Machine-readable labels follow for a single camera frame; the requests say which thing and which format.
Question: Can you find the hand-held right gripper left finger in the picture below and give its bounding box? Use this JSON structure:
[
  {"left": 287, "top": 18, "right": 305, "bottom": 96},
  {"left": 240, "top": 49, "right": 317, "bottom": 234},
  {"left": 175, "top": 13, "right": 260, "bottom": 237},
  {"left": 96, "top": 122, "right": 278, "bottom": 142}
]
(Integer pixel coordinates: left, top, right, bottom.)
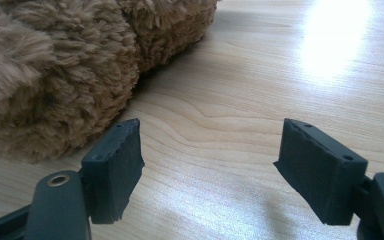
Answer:
[{"left": 80, "top": 118, "right": 145, "bottom": 225}]

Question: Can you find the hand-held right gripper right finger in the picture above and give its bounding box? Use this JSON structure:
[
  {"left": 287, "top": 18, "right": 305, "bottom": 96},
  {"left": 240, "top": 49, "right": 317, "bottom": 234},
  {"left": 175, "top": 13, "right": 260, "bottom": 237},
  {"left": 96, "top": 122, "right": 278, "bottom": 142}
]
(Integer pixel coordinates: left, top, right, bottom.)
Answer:
[{"left": 273, "top": 118, "right": 369, "bottom": 227}]

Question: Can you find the brown plush teddy bear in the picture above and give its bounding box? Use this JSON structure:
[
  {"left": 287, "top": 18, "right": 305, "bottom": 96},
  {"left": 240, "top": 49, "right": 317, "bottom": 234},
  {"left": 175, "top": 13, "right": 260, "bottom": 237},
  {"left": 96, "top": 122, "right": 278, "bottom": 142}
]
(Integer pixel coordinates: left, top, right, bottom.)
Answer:
[{"left": 0, "top": 0, "right": 222, "bottom": 164}]

